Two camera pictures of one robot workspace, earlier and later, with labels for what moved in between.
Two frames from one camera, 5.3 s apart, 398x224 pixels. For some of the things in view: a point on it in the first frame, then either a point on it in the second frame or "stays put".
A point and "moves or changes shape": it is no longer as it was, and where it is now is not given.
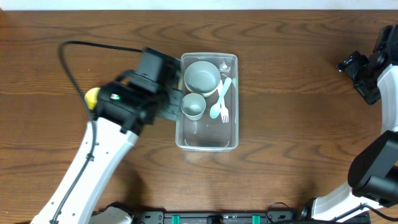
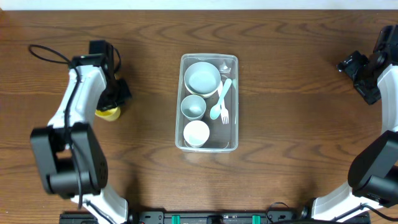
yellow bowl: x=204 y=94 stays put
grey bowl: x=202 y=77 stays put
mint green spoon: x=215 y=109 stays put
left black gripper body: x=171 y=104 → x=115 y=98
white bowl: x=204 y=91 moves or changes shape
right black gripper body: x=355 y=70 stays put
